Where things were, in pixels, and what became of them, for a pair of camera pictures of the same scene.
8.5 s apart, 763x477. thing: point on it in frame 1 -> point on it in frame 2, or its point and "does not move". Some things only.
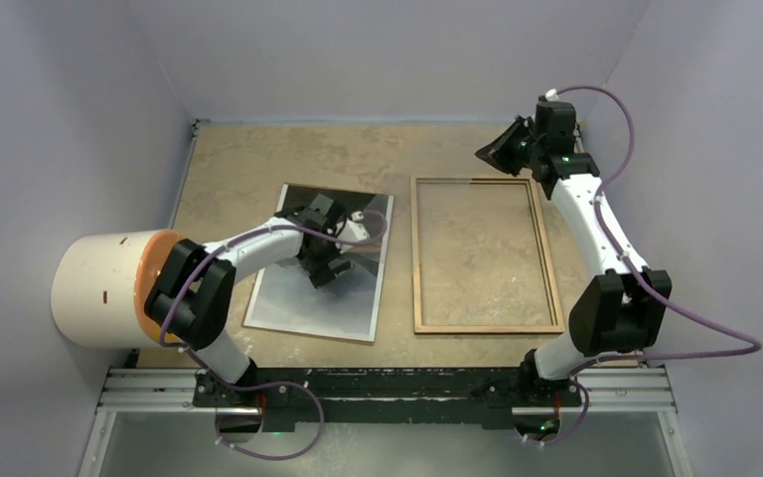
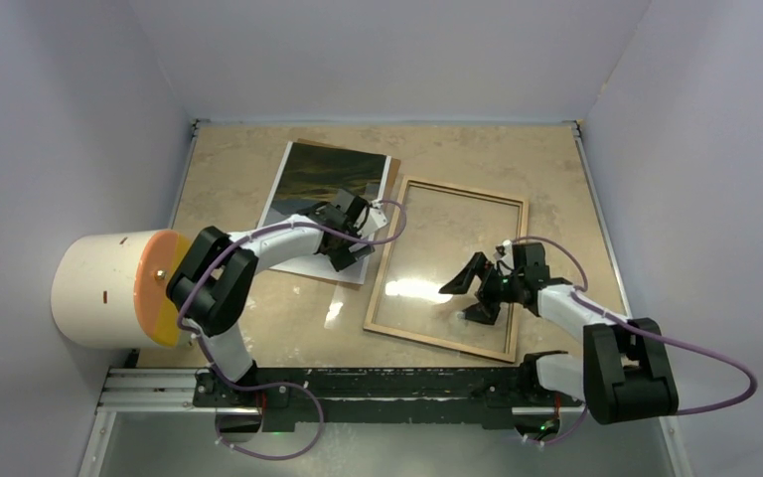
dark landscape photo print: (284, 298) -> (310, 174)
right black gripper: (497, 153) -> (461, 283)
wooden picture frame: (417, 310) -> (512, 354)
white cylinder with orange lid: (99, 284) does not move
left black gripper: (319, 270) does not move
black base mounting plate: (308, 399) does not move
